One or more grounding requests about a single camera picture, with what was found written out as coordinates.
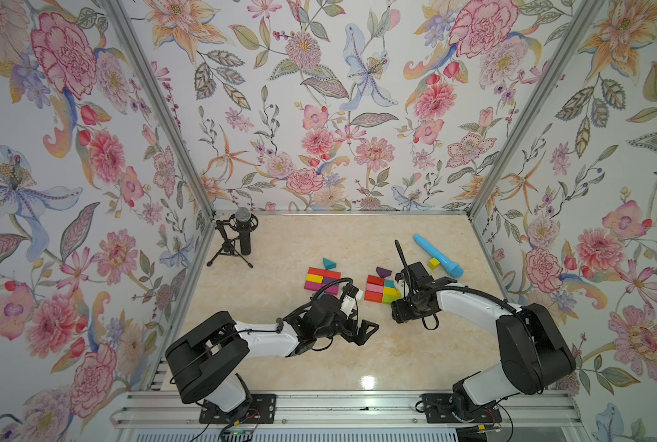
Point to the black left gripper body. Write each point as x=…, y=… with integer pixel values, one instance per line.
x=342, y=326

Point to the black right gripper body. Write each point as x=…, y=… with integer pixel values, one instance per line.
x=408, y=308

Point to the yellow rectangular block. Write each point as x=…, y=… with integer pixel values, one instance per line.
x=314, y=278
x=391, y=292

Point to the magenta rectangular block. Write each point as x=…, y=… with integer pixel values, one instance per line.
x=333, y=290
x=312, y=286

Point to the purple triangle block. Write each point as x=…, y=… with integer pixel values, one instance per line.
x=383, y=273

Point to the red rectangular block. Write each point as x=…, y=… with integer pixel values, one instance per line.
x=375, y=280
x=375, y=297
x=316, y=272
x=331, y=275

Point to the pink rectangular block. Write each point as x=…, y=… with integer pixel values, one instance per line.
x=373, y=288

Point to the teal triangle block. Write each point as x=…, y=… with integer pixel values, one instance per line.
x=329, y=264

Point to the green rectangular block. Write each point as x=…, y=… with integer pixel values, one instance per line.
x=388, y=298

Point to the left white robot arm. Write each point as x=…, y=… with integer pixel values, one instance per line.
x=203, y=361

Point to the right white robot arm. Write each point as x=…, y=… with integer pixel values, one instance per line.
x=533, y=354

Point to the blue toy microphone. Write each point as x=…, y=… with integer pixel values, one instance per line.
x=450, y=266

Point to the black tripod mic stand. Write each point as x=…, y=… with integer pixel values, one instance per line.
x=230, y=246

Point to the black rhinestone microphone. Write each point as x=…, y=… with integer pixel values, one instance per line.
x=244, y=227

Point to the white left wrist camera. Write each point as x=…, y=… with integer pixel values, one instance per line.
x=351, y=293

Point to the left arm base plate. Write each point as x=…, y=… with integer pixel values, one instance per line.
x=259, y=409

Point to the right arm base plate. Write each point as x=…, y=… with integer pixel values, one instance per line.
x=449, y=408

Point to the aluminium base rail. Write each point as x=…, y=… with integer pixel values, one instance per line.
x=341, y=416

